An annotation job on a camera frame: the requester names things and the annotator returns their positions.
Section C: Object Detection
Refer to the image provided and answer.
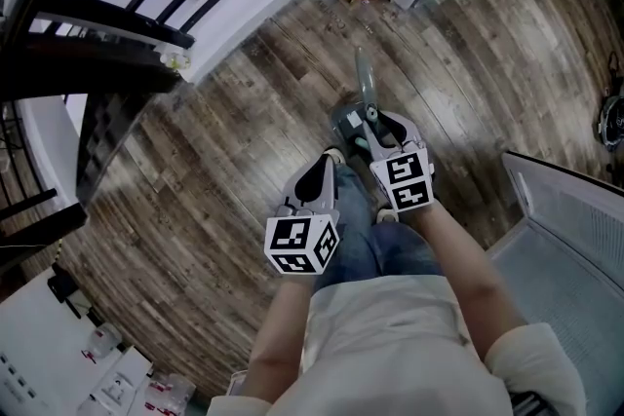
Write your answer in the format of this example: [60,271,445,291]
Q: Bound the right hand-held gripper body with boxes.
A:
[369,138,436,214]

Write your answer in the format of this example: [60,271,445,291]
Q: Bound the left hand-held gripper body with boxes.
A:
[264,199,341,277]

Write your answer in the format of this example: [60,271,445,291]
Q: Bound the green broom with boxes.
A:
[353,106,386,152]

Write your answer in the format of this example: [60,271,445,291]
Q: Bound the person's right forearm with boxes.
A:
[413,199,527,366]

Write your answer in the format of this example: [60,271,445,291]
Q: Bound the person's left forearm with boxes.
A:
[241,275,318,400]

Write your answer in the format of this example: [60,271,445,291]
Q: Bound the person's blue jeans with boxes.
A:
[311,163,445,293]

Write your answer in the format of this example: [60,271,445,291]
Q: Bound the person's left shoe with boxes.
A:
[321,147,347,167]

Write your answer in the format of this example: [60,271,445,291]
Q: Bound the person's cream shirt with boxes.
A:
[204,275,586,416]

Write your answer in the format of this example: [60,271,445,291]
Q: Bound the white window blinds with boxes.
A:
[501,150,624,269]

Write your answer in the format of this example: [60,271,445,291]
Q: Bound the dark glass balustrade panel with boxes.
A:
[75,85,186,206]

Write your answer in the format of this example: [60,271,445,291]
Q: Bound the black bag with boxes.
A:
[597,53,624,157]

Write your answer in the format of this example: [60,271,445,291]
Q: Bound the clear plastic bag red label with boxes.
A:
[145,372,196,416]

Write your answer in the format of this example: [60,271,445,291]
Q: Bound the clear plastic jug pink label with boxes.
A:
[82,323,123,359]

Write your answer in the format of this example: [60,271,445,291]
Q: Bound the white printed box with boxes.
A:
[95,369,137,410]

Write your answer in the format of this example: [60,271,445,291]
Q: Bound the black charger box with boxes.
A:
[47,263,94,321]

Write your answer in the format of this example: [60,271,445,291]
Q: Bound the white desk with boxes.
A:
[0,277,196,416]

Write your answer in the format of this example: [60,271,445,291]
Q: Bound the grey dustpan with long handle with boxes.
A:
[331,47,381,148]

